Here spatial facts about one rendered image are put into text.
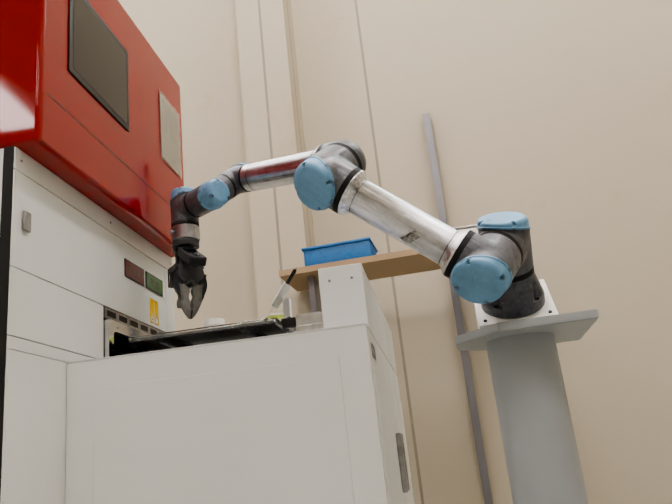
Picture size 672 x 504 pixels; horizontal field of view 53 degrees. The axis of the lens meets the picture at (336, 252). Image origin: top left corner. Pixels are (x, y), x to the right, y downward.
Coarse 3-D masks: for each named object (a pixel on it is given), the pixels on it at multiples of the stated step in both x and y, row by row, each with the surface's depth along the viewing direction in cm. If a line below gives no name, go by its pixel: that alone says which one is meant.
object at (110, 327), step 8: (104, 320) 160; (112, 320) 161; (104, 328) 159; (112, 328) 160; (120, 328) 165; (128, 328) 169; (104, 336) 158; (112, 336) 160; (128, 336) 169; (104, 344) 158; (112, 344) 159; (104, 352) 157; (112, 352) 159; (120, 352) 163
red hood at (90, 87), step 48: (0, 0) 144; (48, 0) 144; (96, 0) 169; (0, 48) 140; (48, 48) 142; (96, 48) 164; (144, 48) 198; (0, 96) 137; (48, 96) 139; (96, 96) 160; (144, 96) 193; (0, 144) 134; (48, 144) 136; (96, 144) 157; (144, 144) 187; (96, 192) 158; (144, 192) 182
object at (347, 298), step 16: (320, 272) 144; (336, 272) 143; (352, 272) 143; (320, 288) 143; (336, 288) 142; (352, 288) 142; (368, 288) 153; (336, 304) 141; (352, 304) 141; (368, 304) 146; (336, 320) 140; (352, 320) 140; (368, 320) 140; (384, 336) 186; (384, 352) 176
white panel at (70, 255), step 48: (48, 192) 143; (0, 240) 128; (48, 240) 140; (96, 240) 161; (144, 240) 190; (0, 288) 125; (48, 288) 138; (96, 288) 158; (144, 288) 186; (0, 336) 122; (48, 336) 135; (96, 336) 155
